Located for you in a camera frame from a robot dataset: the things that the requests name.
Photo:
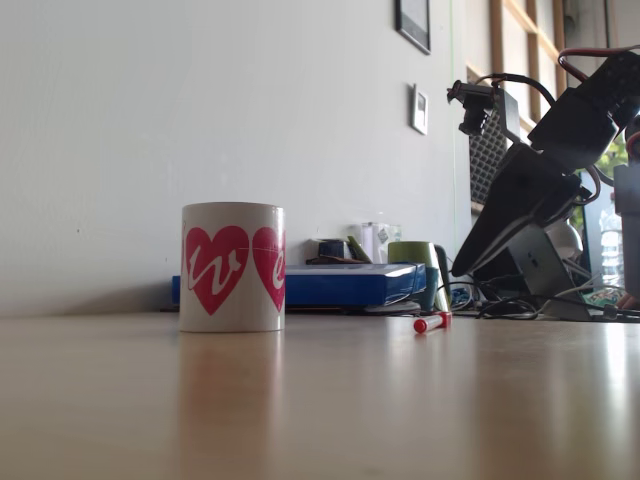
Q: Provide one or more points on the black picture frame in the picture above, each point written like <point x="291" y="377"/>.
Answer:
<point x="414" y="20"/>

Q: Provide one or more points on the clear plastic water bottle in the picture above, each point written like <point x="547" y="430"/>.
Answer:
<point x="612" y="250"/>

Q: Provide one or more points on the small black box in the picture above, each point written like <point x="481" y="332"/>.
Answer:
<point x="332" y="248"/>

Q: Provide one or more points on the grey metal stand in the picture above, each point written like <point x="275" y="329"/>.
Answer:
<point x="542" y="272"/>

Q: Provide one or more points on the wooden lattice frame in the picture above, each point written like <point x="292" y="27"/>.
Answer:
<point x="532" y="45"/>

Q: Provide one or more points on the white marker pen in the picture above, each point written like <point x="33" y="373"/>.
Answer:
<point x="433" y="322"/>

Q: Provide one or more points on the green mug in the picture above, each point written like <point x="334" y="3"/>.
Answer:
<point x="411" y="252"/>

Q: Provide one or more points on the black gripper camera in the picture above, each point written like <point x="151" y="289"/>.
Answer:
<point x="472" y="107"/>

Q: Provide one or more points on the clear plastic container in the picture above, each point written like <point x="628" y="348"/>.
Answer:
<point x="380" y="242"/>

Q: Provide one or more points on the white wall thermostat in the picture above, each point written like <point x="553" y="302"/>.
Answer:
<point x="420" y="109"/>

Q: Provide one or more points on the blue binder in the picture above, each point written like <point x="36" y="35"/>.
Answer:
<point x="350" y="287"/>

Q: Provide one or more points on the perforated dark panel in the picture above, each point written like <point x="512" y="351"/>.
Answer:
<point x="484" y="160"/>

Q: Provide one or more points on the white mug with red hearts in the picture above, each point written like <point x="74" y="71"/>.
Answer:
<point x="231" y="216"/>

